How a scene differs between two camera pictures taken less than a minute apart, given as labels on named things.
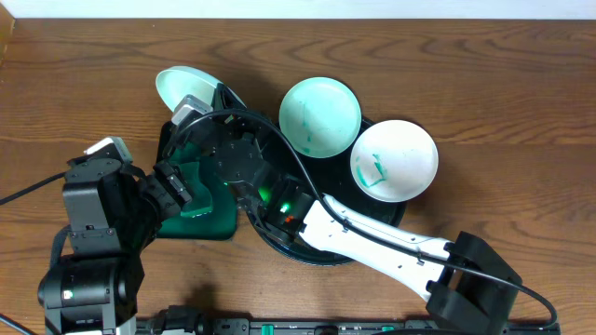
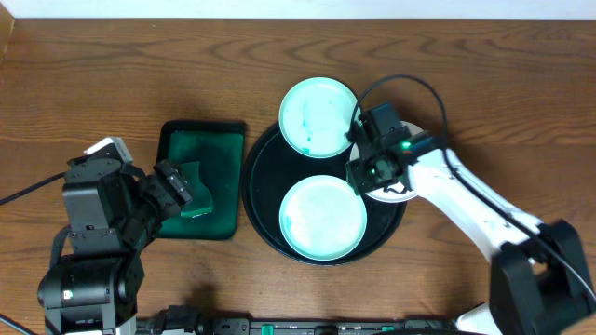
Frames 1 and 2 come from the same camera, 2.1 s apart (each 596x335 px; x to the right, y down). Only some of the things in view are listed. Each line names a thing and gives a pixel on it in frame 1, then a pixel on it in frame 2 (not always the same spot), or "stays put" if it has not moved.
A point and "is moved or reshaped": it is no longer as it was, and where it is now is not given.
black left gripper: [172, 184] stays put
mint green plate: [177, 82] is moved or reshaped
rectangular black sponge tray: [222, 223] stays put
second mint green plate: [320, 117] stays put
